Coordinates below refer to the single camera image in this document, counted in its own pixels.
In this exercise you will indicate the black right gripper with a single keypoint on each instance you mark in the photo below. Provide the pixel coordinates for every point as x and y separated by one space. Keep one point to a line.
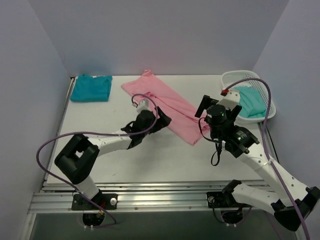
202 107

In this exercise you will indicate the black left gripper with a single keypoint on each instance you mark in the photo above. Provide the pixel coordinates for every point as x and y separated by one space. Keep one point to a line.
157 119

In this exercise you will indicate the pink t-shirt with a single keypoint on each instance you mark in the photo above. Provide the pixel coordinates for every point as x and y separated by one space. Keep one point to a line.
182 113

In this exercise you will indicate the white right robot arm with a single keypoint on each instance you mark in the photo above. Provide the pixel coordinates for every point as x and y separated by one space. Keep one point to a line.
290 200

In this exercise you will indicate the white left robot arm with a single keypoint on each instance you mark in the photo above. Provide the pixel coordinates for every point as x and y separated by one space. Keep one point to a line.
79 155

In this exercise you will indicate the mint green t-shirt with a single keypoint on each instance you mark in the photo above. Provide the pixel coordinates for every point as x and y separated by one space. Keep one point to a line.
251 102

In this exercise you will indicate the teal folded t-shirt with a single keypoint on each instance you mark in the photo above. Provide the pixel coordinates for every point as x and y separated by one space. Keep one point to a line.
89 89

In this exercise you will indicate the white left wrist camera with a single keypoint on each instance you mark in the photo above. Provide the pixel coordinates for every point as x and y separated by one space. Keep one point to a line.
141 105

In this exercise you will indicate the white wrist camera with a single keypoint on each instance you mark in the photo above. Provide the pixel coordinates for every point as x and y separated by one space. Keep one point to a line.
231 98
141 105

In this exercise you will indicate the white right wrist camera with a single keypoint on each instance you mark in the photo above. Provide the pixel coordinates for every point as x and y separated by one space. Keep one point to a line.
231 98

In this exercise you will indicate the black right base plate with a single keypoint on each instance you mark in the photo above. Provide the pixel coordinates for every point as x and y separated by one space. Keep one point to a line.
216 200

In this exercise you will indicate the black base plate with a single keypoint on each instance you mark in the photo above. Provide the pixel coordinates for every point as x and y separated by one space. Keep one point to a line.
216 200
108 201

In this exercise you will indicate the aluminium rail frame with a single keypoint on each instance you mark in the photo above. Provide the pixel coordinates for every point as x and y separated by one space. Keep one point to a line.
56 198

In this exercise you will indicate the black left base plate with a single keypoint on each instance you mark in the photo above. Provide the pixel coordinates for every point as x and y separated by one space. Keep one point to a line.
108 201

